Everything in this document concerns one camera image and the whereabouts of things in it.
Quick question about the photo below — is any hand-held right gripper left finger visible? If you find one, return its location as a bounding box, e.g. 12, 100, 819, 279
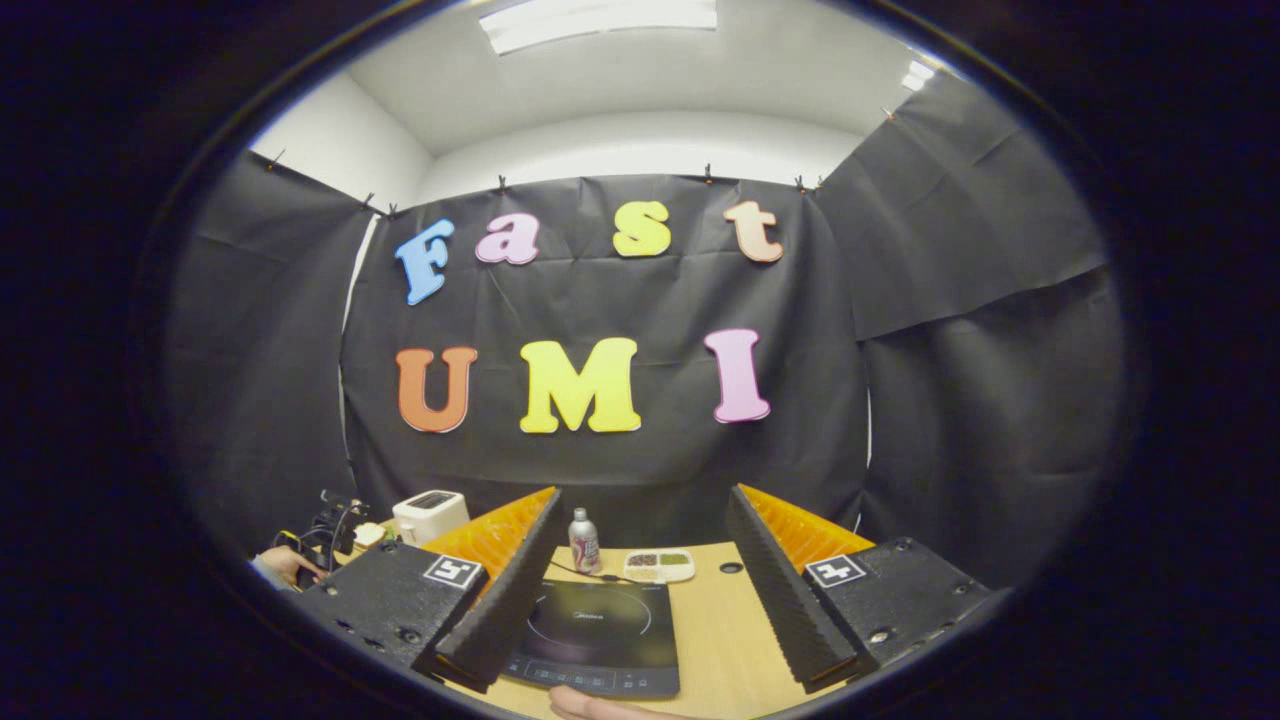
295, 487, 564, 693

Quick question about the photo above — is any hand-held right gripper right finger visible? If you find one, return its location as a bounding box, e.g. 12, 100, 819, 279
725, 484, 991, 694

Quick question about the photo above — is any black induction cooktop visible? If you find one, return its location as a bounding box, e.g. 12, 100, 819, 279
503, 578, 681, 700

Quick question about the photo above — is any silver bottle with red label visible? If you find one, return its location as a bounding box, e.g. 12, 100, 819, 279
568, 507, 602, 575

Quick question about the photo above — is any white toaster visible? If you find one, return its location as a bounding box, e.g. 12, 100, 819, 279
392, 490, 471, 547

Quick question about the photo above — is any white divided dish with beans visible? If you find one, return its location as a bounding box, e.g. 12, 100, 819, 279
622, 548, 696, 585

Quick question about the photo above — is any black backdrop cloth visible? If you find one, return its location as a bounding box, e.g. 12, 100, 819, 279
165, 70, 1126, 591

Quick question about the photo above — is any black power cable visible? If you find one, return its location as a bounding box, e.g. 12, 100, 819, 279
548, 560, 627, 584

